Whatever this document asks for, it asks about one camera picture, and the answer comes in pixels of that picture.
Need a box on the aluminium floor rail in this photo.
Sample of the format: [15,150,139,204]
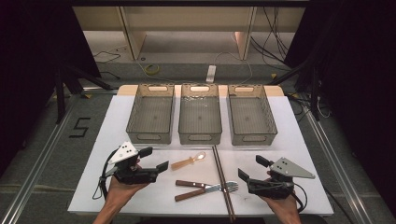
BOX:
[81,87,120,95]
[303,108,375,224]
[0,92,83,224]

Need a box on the person's right hand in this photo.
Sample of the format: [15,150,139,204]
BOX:
[261,191,303,217]

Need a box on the white table cover sheet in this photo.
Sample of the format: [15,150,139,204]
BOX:
[67,92,334,217]

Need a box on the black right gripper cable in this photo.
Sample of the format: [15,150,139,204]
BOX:
[290,182,309,214]

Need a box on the black metal stand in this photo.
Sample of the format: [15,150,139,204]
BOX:
[267,54,321,122]
[54,60,115,125]

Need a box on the yellow coiled cable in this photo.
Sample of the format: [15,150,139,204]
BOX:
[136,60,162,78]

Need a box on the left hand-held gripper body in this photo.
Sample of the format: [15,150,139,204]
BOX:
[101,141,159,186]

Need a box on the thin white floor cable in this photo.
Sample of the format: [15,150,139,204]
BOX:
[214,50,254,86]

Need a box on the white power strip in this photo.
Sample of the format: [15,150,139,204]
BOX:
[205,64,217,84]

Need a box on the person's left hand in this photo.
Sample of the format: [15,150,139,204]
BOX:
[104,176,149,207]

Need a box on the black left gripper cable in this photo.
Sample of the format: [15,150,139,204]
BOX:
[92,148,120,201]

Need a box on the bundle of black cables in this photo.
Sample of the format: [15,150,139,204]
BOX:
[249,7,292,72]

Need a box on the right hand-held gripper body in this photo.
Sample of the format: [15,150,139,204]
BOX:
[247,156,317,201]

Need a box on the black curtain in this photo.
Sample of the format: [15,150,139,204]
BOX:
[284,0,396,216]
[0,0,102,175]

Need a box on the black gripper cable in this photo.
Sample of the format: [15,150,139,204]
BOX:
[290,182,309,214]
[92,148,120,201]

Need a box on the smoky clear plastic bin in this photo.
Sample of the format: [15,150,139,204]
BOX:
[227,83,278,147]
[125,83,176,146]
[177,82,223,146]

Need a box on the wooden-handled fork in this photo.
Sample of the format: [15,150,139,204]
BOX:
[174,181,240,203]

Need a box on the thin black floor cable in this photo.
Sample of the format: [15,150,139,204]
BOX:
[92,49,121,80]

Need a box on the beige wooden shelf unit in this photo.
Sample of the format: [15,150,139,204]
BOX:
[73,6,306,62]

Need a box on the orange translucent spoon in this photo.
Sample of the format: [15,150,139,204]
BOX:
[170,150,207,172]

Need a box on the dark wooden chopstick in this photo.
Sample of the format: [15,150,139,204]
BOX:
[214,145,236,221]
[212,146,233,223]

